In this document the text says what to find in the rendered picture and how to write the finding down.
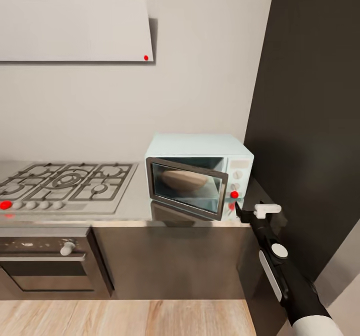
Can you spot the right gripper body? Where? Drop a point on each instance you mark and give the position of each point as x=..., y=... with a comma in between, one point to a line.
x=250, y=217

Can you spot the range hood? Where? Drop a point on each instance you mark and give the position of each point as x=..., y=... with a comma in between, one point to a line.
x=75, y=30

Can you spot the oven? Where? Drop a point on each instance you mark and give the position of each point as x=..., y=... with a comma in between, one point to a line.
x=53, y=263

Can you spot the fridge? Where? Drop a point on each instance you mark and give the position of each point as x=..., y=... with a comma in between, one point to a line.
x=304, y=131

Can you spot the burner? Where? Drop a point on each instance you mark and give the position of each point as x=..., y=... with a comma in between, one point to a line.
x=66, y=188

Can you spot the microwave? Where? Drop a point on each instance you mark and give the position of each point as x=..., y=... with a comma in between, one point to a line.
x=196, y=172

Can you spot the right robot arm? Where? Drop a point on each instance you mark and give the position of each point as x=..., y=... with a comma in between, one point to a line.
x=296, y=293

